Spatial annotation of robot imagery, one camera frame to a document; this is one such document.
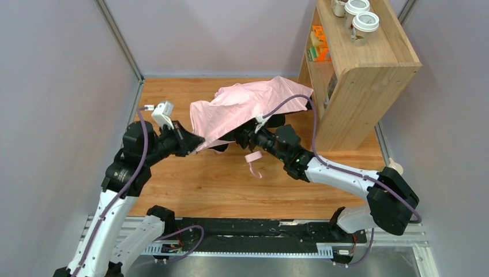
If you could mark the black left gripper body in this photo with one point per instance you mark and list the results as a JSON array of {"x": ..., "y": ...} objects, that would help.
[{"x": 180, "y": 138}]

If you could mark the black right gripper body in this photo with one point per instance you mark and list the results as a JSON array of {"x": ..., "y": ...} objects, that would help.
[{"x": 244, "y": 137}]

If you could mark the pink folding umbrella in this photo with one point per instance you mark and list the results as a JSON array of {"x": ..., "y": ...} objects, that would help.
[{"x": 236, "y": 105}]

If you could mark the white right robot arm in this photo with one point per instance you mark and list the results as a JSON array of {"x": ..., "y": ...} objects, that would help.
[{"x": 390, "y": 201}]

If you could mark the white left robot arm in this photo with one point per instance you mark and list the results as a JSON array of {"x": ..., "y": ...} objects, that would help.
[{"x": 114, "y": 206}]

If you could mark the wooden shelf unit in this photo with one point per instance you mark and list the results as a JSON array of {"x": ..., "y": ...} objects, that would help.
[{"x": 354, "y": 90}]

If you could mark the orange box on shelf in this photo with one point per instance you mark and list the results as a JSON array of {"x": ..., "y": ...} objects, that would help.
[{"x": 317, "y": 49}]

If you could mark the green juice bottle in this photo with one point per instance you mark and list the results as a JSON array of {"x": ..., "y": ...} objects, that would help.
[{"x": 396, "y": 166}]

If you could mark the back white lidded cup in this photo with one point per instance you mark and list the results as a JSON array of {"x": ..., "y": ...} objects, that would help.
[{"x": 338, "y": 7}]

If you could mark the white lidded cup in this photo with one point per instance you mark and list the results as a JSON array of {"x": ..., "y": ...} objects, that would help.
[
  {"x": 363, "y": 25},
  {"x": 338, "y": 7},
  {"x": 352, "y": 8}
]

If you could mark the front white lidded cup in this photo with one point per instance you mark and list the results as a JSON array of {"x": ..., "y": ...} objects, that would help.
[{"x": 363, "y": 25}]

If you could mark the middle white lidded cup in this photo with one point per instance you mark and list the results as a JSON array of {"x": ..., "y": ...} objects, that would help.
[{"x": 352, "y": 8}]

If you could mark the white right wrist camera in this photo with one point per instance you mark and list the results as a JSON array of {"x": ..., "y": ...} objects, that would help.
[{"x": 261, "y": 122}]

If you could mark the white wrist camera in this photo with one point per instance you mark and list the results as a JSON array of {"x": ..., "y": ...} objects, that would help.
[
  {"x": 261, "y": 122},
  {"x": 162, "y": 114}
]

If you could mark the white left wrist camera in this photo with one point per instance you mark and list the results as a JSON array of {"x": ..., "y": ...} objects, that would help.
[{"x": 162, "y": 114}]

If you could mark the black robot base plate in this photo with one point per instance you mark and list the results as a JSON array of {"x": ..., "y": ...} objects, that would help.
[{"x": 260, "y": 237}]

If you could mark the aluminium frame rail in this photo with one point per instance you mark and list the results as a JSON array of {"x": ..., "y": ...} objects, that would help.
[{"x": 412, "y": 238}]

